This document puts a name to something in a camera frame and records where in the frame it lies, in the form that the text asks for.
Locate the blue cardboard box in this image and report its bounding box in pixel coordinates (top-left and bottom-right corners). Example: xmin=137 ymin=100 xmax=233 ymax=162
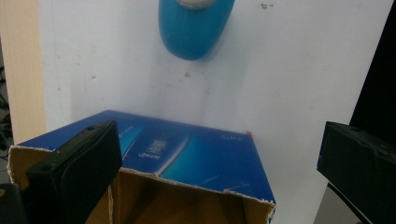
xmin=7 ymin=109 xmax=277 ymax=224

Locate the blue plastic bottle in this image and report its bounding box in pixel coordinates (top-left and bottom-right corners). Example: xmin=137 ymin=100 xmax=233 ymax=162
xmin=158 ymin=0 xmax=236 ymax=62

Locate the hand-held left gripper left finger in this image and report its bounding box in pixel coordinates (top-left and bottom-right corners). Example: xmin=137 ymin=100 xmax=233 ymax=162
xmin=23 ymin=119 xmax=123 ymax=224

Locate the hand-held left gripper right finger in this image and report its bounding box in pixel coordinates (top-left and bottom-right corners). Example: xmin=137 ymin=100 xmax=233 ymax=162
xmin=316 ymin=120 xmax=396 ymax=224

